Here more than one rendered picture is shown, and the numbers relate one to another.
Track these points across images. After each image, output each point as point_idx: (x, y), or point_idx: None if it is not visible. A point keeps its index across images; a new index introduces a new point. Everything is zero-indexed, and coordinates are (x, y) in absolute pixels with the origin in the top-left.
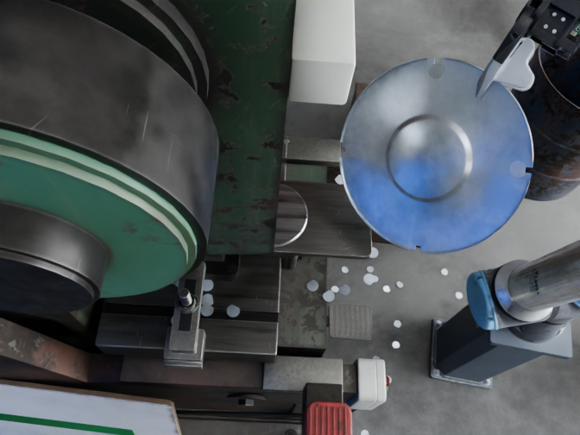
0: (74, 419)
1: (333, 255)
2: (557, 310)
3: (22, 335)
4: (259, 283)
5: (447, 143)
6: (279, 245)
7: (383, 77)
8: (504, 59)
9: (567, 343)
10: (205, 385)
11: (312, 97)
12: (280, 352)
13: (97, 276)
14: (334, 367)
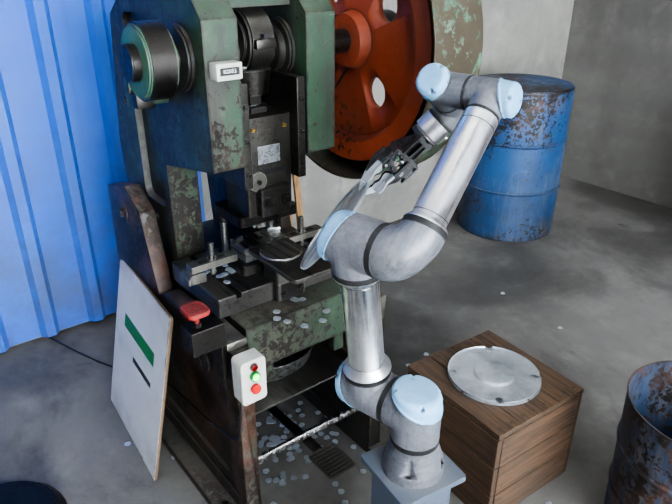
0: (143, 330)
1: (281, 272)
2: (382, 401)
3: (155, 233)
4: (250, 282)
5: None
6: (266, 258)
7: (352, 190)
8: (367, 168)
9: (411, 498)
10: None
11: (212, 77)
12: None
13: (135, 64)
14: (238, 337)
